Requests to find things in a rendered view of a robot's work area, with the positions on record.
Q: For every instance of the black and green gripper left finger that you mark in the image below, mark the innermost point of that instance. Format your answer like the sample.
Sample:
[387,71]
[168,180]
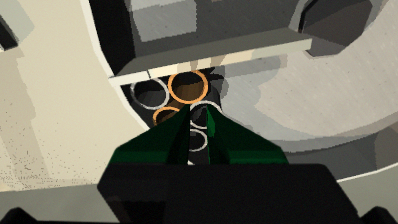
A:
[166,142]

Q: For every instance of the dark grey metal bushing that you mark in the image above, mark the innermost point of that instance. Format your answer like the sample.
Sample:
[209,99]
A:
[198,114]
[198,138]
[148,97]

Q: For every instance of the bronze bushing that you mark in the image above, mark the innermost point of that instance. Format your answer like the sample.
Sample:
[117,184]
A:
[188,93]
[163,114]

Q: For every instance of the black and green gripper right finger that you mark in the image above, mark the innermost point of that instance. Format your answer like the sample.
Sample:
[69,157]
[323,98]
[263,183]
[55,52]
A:
[231,143]

